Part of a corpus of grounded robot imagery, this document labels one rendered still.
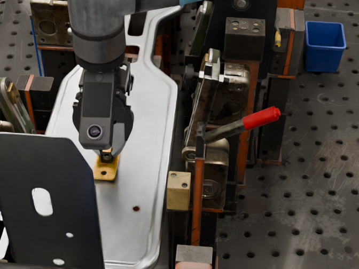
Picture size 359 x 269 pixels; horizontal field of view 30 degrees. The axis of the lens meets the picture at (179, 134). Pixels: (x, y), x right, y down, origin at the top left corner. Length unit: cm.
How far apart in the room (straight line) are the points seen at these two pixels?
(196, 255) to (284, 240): 65
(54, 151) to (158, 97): 54
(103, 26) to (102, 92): 11
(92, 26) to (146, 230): 32
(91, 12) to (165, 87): 39
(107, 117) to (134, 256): 21
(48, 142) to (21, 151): 4
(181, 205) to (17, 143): 38
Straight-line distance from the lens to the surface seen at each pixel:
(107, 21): 91
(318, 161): 156
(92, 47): 93
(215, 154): 106
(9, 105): 112
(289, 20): 130
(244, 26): 120
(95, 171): 109
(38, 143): 70
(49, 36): 145
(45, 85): 128
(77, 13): 91
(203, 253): 76
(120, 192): 107
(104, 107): 96
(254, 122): 101
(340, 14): 200
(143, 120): 118
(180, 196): 101
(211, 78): 94
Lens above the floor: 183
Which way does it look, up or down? 46 degrees down
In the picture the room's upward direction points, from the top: 1 degrees clockwise
